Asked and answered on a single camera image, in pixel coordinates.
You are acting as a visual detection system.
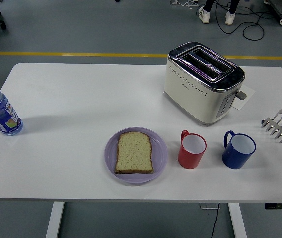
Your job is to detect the blue enamel cup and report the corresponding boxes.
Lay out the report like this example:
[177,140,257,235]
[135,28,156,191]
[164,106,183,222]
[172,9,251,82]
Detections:
[221,130,257,170]

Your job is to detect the red enamel cup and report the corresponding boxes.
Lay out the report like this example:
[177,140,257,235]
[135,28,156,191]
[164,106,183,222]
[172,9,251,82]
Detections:
[177,129,208,170]

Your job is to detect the slice of toast bread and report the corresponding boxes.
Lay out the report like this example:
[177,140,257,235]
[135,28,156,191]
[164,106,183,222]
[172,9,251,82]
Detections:
[114,132,154,174]

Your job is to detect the metal toast rack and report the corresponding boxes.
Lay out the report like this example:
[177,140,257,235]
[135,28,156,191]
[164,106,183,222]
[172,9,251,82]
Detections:
[260,109,282,144]

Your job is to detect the white paper sheet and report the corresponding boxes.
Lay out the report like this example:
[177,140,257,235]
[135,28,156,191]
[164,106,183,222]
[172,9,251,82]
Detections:
[231,84,256,111]

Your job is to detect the cream and chrome toaster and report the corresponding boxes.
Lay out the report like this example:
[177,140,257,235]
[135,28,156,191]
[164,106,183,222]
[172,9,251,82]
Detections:
[163,41,248,127]

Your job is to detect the white table leg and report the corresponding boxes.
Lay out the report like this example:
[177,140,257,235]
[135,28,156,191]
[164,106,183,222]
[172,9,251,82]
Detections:
[45,202,65,238]
[227,202,248,238]

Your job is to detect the purple plate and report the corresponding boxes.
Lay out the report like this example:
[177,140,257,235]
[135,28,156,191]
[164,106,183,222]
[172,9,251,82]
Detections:
[104,126,168,184]

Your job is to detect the person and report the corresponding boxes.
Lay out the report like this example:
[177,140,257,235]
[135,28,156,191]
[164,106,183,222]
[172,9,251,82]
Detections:
[197,0,241,26]

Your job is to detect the yellow floor tape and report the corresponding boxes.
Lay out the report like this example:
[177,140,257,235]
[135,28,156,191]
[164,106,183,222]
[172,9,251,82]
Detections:
[0,51,282,61]

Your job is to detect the plastic bottle with blue cap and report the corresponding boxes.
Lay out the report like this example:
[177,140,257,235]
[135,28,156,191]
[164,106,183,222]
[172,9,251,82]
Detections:
[0,79,24,136]

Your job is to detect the black floor cable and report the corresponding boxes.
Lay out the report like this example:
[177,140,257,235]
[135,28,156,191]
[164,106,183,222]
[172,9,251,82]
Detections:
[215,0,282,41]

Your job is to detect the grey bracket under table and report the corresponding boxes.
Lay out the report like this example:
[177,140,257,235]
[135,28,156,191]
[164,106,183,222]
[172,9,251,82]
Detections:
[200,203,220,210]

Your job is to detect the black cable under table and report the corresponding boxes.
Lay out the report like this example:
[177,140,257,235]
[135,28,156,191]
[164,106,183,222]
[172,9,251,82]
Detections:
[210,203,220,238]

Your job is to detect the white floor cables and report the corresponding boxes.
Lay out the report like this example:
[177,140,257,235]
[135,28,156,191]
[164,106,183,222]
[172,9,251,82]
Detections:
[169,0,201,9]

